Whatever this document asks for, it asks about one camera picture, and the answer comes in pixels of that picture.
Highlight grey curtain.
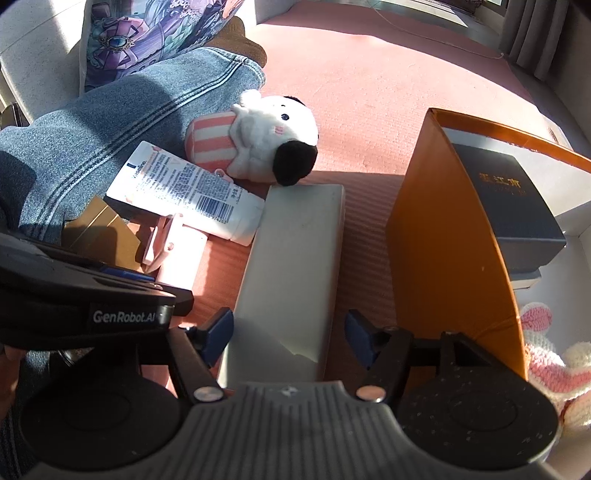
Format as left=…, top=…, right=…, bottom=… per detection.
left=499, top=0, right=569, bottom=81

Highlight white lotion tube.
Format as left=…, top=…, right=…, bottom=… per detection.
left=106, top=141, right=264, bottom=246

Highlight brown sock foot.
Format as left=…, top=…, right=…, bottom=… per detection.
left=205, top=16, right=267, bottom=68

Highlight grey book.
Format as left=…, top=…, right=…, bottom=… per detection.
left=444, top=128, right=542, bottom=290

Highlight gold cardboard box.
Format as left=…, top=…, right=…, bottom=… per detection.
left=61, top=197, right=142, bottom=272

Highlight pink floor mat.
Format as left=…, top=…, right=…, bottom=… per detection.
left=133, top=0, right=576, bottom=393

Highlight person left hand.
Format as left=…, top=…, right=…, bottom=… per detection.
left=0, top=346, right=26, bottom=421

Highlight crochet bunny plush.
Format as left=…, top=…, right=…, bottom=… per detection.
left=520, top=302, right=590, bottom=432

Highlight anime print pillow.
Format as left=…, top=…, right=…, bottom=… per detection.
left=79, top=0, right=242, bottom=93

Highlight orange cardboard box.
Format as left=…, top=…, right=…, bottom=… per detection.
left=385, top=107, right=591, bottom=471

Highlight white dog plush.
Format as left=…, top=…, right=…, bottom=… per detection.
left=184, top=90, right=320, bottom=186

